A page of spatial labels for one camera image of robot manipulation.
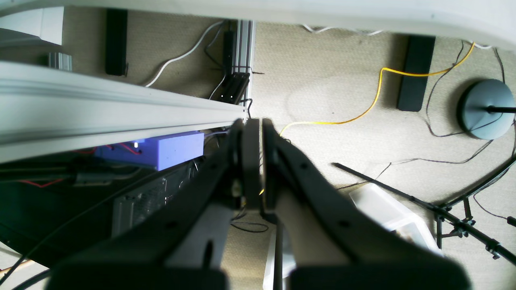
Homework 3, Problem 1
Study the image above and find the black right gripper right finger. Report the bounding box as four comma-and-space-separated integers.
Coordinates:
262, 119, 472, 290

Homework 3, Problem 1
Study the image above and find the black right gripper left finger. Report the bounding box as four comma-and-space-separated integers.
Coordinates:
47, 119, 260, 290

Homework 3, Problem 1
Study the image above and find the purple electronics box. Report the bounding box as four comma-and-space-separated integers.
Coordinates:
94, 131, 205, 171

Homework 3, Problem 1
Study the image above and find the black tripod stand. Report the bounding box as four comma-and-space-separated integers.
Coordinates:
332, 156, 516, 265

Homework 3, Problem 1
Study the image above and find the grey round stand base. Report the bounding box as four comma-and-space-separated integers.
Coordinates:
456, 79, 516, 140

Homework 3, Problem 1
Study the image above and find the black table leg foot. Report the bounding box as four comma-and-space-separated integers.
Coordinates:
397, 35, 436, 112

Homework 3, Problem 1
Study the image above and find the yellow cable on floor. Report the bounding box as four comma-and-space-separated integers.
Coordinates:
258, 40, 476, 196

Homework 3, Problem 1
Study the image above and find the aluminium frame rail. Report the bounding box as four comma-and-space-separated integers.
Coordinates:
0, 20, 256, 164

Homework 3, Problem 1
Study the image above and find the white cable on floor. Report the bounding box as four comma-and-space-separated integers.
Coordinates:
144, 21, 224, 88

